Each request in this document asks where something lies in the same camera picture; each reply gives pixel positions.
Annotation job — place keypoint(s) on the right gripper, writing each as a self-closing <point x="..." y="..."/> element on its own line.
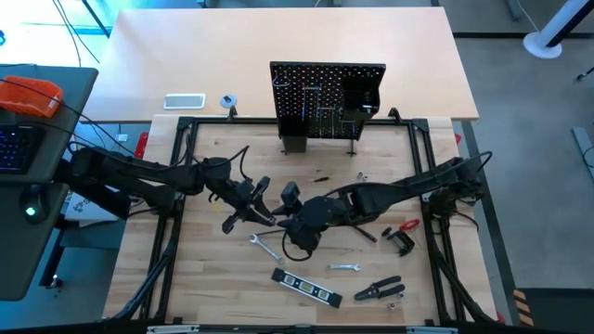
<point x="315" y="218"/>

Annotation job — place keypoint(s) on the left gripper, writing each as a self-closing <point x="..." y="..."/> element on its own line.
<point x="236" y="197"/>

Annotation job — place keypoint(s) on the large silver combination wrench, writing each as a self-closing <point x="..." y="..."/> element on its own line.
<point x="267" y="249"/>

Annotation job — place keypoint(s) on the short black screwdriver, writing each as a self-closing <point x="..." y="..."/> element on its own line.
<point x="321" y="179"/>

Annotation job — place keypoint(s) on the black silver spirit level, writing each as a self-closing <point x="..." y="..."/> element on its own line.
<point x="306" y="287"/>

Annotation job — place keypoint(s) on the small silver combination wrench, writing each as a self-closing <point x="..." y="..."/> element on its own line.
<point x="343" y="267"/>

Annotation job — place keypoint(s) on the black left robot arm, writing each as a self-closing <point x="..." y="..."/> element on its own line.
<point x="139" y="171"/>

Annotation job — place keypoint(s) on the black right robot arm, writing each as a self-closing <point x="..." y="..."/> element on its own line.
<point x="394" y="190"/>

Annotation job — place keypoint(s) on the yellow label tag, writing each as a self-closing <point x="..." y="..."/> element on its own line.
<point x="216" y="206"/>

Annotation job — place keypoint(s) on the tall black box holder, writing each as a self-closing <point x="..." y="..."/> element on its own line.
<point x="293" y="139"/>

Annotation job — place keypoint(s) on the black metal pegboard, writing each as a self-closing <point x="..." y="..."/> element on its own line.
<point x="297" y="104"/>

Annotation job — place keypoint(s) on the silver double prong hook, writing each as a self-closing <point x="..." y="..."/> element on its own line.
<point x="351" y="122"/>

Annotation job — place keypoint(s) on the blue-white tape roll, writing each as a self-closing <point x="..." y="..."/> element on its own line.
<point x="228" y="100"/>

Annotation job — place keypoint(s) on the black C-clamp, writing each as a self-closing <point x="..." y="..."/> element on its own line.
<point x="408" y="248"/>

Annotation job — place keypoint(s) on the red table clamp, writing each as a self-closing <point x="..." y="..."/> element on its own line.
<point x="458" y="139"/>
<point x="141" y="146"/>

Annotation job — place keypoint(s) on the white rectangular tablet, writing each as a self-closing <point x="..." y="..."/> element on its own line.
<point x="184" y="101"/>

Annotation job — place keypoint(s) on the silver metal plate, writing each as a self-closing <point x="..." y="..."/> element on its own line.
<point x="431" y="330"/>
<point x="174" y="329"/>

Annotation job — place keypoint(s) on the black plastic bin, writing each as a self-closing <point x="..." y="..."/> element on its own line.
<point x="359" y="97"/>

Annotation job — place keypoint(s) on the white paper sheet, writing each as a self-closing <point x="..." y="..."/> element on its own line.
<point x="81" y="206"/>

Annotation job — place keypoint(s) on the light wooden desk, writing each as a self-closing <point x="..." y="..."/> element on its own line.
<point x="232" y="46"/>

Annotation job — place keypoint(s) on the black computer mouse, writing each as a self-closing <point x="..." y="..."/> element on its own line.
<point x="32" y="204"/>

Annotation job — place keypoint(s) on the dark grey side desk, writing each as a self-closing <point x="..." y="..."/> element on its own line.
<point x="18" y="260"/>

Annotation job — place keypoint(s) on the black backlit keyboard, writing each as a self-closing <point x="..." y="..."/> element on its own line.
<point x="16" y="148"/>

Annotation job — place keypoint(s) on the orange plastic case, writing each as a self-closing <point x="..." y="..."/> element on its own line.
<point x="28" y="97"/>

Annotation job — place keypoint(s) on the white round-base stand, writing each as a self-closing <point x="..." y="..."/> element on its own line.
<point x="542" y="44"/>

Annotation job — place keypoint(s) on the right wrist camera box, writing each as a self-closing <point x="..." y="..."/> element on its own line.
<point x="291" y="194"/>

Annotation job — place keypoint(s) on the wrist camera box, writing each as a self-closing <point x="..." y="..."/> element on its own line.
<point x="261" y="185"/>
<point x="291" y="194"/>

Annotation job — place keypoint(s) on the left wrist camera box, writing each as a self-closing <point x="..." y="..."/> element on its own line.
<point x="261" y="185"/>

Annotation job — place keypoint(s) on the black aluminium rig frame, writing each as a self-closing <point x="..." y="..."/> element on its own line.
<point x="223" y="121"/>

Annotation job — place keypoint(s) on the silver rectangular bracket hook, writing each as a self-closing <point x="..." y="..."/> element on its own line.
<point x="329" y="108"/>
<point x="304" y="102"/>

